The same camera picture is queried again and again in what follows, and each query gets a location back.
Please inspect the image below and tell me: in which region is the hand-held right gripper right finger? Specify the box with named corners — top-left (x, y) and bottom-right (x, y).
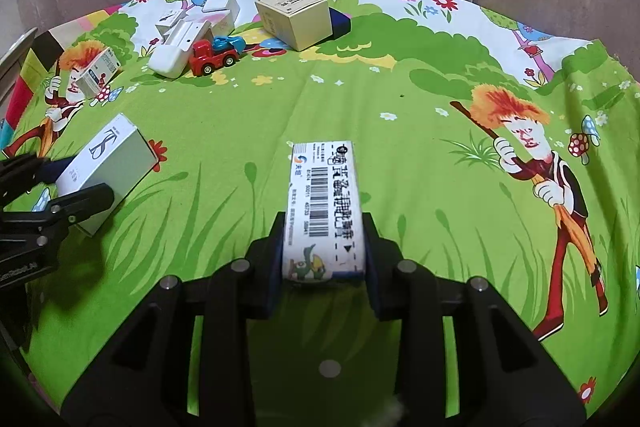
top-left (361, 212), bottom-right (586, 427)

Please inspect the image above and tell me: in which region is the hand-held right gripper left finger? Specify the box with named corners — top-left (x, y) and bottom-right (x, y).
top-left (60, 212), bottom-right (286, 427)

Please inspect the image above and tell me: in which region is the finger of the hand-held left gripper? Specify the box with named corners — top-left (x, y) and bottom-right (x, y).
top-left (0, 154), bottom-right (76, 208)
top-left (30, 183), bottom-right (115, 238)

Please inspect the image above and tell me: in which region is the white box with grey logo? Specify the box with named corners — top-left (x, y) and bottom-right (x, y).
top-left (54, 113), bottom-right (160, 238)

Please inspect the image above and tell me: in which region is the white barcode carton box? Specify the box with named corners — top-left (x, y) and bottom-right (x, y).
top-left (281, 139), bottom-right (368, 284)

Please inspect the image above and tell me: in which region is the white and blue medicine box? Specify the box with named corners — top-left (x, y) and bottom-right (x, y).
top-left (75, 48), bottom-right (121, 100)

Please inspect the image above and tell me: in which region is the red toy truck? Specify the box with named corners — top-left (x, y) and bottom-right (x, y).
top-left (189, 34), bottom-right (246, 76)

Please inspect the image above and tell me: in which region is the white box with pink print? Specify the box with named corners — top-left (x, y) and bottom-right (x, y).
top-left (207, 11), bottom-right (237, 34)

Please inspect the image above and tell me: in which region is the kraft cardboard box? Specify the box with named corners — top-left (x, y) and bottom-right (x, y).
top-left (255, 0), bottom-right (335, 52)

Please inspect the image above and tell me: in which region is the dark blue box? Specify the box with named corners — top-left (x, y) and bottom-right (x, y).
top-left (327, 8), bottom-right (352, 38)

